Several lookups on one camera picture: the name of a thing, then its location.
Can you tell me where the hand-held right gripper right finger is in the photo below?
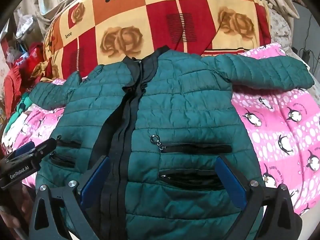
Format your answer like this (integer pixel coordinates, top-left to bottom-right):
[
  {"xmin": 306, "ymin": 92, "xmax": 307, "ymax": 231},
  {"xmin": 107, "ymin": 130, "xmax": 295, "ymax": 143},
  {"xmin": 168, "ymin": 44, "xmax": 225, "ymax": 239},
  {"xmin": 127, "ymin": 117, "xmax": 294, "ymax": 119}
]
[{"xmin": 215, "ymin": 156, "xmax": 303, "ymax": 240}]

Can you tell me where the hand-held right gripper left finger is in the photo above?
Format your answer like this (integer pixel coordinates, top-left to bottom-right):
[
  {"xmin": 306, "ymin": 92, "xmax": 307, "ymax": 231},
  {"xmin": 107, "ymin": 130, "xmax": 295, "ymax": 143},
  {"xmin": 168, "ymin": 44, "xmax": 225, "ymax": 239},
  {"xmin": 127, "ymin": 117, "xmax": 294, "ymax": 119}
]
[{"xmin": 29, "ymin": 156, "xmax": 111, "ymax": 240}]

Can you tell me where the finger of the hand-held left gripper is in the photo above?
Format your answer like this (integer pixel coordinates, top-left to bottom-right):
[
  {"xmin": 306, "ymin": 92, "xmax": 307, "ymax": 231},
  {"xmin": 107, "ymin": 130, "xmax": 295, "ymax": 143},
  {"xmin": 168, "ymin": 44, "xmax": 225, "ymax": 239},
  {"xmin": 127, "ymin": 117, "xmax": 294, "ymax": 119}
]
[
  {"xmin": 31, "ymin": 137, "xmax": 62, "ymax": 159},
  {"xmin": 5, "ymin": 141, "xmax": 35, "ymax": 161}
]

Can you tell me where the teal quilted puffer jacket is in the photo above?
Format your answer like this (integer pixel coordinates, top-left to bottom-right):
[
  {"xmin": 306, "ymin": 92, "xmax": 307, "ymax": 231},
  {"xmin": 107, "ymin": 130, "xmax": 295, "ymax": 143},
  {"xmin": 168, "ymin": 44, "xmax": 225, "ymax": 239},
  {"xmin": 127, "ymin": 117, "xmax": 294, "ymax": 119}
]
[{"xmin": 29, "ymin": 45, "xmax": 315, "ymax": 240}]

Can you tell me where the green cloth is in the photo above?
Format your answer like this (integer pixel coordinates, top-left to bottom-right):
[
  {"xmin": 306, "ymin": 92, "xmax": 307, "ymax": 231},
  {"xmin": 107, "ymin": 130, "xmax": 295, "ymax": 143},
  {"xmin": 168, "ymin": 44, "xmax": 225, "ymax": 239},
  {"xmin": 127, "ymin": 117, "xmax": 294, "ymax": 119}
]
[{"xmin": 9, "ymin": 92, "xmax": 40, "ymax": 123}]

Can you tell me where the pink penguin print blanket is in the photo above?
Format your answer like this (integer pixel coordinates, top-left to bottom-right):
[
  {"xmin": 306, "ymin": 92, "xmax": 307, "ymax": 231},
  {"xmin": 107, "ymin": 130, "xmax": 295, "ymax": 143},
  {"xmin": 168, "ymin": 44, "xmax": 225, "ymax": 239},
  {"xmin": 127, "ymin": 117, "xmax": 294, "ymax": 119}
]
[{"xmin": 1, "ymin": 42, "xmax": 320, "ymax": 217}]

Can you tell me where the red cloth pile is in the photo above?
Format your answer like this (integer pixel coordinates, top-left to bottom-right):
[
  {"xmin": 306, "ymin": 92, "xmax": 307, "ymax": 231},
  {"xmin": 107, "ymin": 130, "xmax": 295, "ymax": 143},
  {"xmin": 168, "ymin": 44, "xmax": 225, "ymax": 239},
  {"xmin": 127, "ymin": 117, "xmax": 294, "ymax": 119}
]
[{"xmin": 4, "ymin": 42, "xmax": 54, "ymax": 115}]

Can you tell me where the clear plastic bag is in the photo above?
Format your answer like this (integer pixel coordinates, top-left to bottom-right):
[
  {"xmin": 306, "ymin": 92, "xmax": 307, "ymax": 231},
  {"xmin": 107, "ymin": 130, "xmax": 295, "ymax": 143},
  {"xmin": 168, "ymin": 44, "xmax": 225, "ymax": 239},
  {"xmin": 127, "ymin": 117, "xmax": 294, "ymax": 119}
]
[{"xmin": 14, "ymin": 7, "xmax": 35, "ymax": 40}]

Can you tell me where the beige curtain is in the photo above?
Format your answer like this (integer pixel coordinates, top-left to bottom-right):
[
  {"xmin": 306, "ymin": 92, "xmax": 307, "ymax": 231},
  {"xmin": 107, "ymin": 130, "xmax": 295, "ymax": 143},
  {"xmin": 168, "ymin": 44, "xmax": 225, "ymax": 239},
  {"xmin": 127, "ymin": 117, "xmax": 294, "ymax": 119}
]
[{"xmin": 32, "ymin": 0, "xmax": 105, "ymax": 40}]

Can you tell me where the floral beige pillow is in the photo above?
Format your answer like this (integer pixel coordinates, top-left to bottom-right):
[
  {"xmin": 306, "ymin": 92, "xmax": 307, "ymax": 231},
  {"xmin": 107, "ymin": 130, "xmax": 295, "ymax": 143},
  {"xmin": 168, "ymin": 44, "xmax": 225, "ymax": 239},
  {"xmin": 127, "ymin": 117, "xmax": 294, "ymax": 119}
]
[{"xmin": 269, "ymin": 7, "xmax": 293, "ymax": 49}]

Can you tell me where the rose print checked blanket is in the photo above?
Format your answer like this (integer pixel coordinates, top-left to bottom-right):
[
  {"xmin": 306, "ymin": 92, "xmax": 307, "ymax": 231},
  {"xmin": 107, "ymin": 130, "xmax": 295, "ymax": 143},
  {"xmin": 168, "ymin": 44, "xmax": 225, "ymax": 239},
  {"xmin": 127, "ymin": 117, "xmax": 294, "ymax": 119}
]
[{"xmin": 43, "ymin": 0, "xmax": 272, "ymax": 80}]

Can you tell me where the black charger with cables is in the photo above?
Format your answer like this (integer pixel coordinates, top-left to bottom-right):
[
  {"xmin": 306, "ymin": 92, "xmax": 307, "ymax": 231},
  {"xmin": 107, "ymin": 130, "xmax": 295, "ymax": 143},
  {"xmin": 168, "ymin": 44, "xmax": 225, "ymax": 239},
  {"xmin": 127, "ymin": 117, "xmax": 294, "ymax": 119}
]
[{"xmin": 292, "ymin": 12, "xmax": 318, "ymax": 73}]

